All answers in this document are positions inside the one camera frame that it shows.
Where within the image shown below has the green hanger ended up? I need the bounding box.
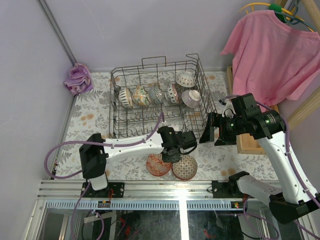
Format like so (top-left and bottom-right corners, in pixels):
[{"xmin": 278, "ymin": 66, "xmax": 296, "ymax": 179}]
[{"xmin": 268, "ymin": 3, "xmax": 291, "ymax": 24}]

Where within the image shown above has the blue stroke white bowl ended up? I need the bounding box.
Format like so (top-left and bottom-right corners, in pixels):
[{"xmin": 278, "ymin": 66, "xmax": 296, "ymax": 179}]
[{"xmin": 118, "ymin": 87, "xmax": 133, "ymax": 108}]

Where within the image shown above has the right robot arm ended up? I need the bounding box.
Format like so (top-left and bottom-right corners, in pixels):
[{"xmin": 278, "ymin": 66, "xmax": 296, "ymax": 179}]
[{"xmin": 199, "ymin": 93, "xmax": 320, "ymax": 224}]

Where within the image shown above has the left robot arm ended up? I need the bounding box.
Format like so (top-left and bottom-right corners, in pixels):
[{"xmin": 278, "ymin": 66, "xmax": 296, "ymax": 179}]
[{"xmin": 79, "ymin": 126, "xmax": 198, "ymax": 198}]

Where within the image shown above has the crumpled purple cloth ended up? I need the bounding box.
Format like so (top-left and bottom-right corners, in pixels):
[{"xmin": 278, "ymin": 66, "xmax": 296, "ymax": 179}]
[{"xmin": 63, "ymin": 63, "xmax": 94, "ymax": 96}]

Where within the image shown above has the brown diamond dotted bowl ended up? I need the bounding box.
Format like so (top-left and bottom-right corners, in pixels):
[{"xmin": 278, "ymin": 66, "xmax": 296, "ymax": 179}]
[{"xmin": 165, "ymin": 83, "xmax": 180, "ymax": 104}]

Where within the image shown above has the yellow hanger hoop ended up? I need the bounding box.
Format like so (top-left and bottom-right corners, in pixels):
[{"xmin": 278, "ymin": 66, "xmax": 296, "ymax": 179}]
[{"xmin": 239, "ymin": 0, "xmax": 316, "ymax": 33}]

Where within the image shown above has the pink t-shirt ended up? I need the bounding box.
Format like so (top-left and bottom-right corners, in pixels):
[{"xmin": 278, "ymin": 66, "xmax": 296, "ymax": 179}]
[{"xmin": 221, "ymin": 10, "xmax": 320, "ymax": 106}]

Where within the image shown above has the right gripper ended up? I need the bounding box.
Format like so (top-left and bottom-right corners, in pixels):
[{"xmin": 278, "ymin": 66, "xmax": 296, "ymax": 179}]
[{"xmin": 198, "ymin": 111, "xmax": 246, "ymax": 146}]

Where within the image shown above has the purple striped bowl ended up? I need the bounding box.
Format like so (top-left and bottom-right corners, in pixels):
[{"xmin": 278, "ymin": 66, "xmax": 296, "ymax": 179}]
[{"xmin": 181, "ymin": 89, "xmax": 201, "ymax": 109}]

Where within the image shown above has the brown floral grid bowl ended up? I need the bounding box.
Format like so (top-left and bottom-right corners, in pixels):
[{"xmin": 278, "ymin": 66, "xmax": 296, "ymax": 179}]
[{"xmin": 171, "ymin": 155, "xmax": 198, "ymax": 181}]

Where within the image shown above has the orange leaf floral bowl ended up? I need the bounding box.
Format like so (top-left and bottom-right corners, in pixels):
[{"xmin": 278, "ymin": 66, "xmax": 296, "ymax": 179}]
[{"xmin": 132, "ymin": 85, "xmax": 150, "ymax": 107}]

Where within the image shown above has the navy geometric pattern bowl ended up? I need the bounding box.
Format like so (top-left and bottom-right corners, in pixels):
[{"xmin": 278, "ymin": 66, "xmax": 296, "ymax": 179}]
[{"xmin": 148, "ymin": 84, "xmax": 164, "ymax": 105}]

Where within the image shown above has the wooden tray frame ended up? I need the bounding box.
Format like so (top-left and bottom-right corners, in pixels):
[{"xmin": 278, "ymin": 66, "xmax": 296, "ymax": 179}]
[{"xmin": 226, "ymin": 65, "xmax": 281, "ymax": 155}]

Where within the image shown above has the grey wire dish rack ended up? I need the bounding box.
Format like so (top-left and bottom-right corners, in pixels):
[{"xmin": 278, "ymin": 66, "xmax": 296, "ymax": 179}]
[{"xmin": 108, "ymin": 53, "xmax": 216, "ymax": 139}]

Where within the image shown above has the orange aztec pattern bowl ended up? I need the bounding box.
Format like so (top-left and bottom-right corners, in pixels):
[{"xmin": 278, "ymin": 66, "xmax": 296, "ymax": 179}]
[{"xmin": 146, "ymin": 154, "xmax": 172, "ymax": 177}]

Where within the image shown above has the aluminium rail frame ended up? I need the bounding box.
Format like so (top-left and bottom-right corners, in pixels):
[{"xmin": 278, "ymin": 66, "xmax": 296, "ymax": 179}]
[{"xmin": 37, "ymin": 179, "xmax": 243, "ymax": 211}]

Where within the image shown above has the orange diamond white bowl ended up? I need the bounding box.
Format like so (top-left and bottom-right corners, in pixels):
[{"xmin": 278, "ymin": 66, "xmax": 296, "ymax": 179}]
[{"xmin": 175, "ymin": 71, "xmax": 196, "ymax": 88}]

